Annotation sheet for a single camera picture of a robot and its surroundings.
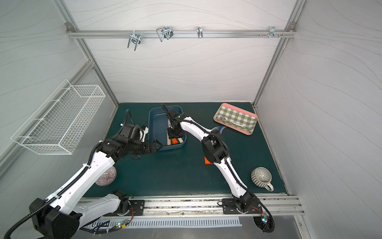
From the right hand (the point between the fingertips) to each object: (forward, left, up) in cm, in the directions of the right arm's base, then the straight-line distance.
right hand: (171, 136), depth 97 cm
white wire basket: (-13, +47, +29) cm, 57 cm away
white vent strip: (-48, +20, -3) cm, 52 cm away
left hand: (-16, +4, +15) cm, 22 cm away
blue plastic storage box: (+10, +12, -3) cm, 16 cm away
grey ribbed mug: (-23, -55, -4) cm, 60 cm away
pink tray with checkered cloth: (+20, -47, -4) cm, 51 cm away
